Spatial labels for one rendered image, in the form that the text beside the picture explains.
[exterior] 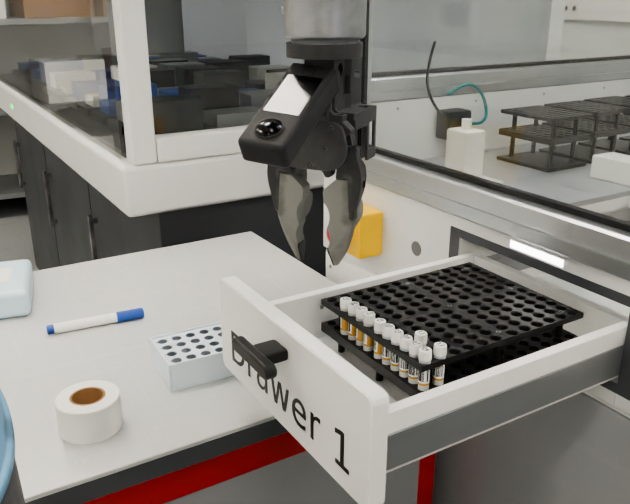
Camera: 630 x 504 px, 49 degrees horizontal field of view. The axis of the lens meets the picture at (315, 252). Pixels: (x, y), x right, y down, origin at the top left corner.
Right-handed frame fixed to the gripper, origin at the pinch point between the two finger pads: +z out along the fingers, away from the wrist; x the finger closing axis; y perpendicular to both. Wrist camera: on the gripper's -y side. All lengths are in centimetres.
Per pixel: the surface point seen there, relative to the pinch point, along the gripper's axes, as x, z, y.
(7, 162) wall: 329, 76, 251
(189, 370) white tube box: 18.4, 19.5, 2.8
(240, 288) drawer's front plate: 8.2, 5.0, -1.0
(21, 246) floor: 251, 98, 183
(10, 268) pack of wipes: 61, 17, 15
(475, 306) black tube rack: -14.3, 7.9, 11.0
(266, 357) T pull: 0.1, 6.7, -10.3
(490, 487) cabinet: -16.4, 39.7, 22.3
